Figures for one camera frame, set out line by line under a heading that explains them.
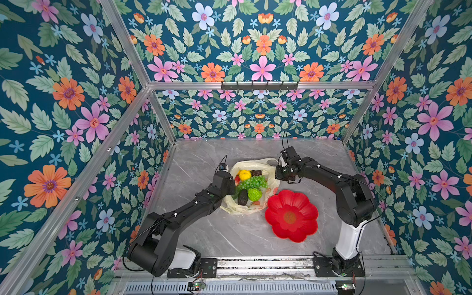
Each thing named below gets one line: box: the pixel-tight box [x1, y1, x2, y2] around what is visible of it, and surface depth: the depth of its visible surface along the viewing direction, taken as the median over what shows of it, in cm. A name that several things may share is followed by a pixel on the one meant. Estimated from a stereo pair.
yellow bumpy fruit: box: [239, 169, 252, 181], surface depth 98 cm
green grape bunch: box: [238, 175, 269, 190], surface depth 97 cm
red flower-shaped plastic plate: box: [265, 189, 319, 243], surface depth 90 cm
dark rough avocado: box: [237, 188, 249, 206], surface depth 92 cm
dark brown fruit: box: [251, 170, 263, 177], surface depth 100 cm
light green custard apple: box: [247, 187, 263, 202], surface depth 92 cm
